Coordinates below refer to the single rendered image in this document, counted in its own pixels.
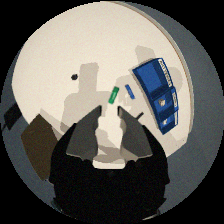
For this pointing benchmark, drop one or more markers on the blue bin with white labels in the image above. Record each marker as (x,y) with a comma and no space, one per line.
(154,74)

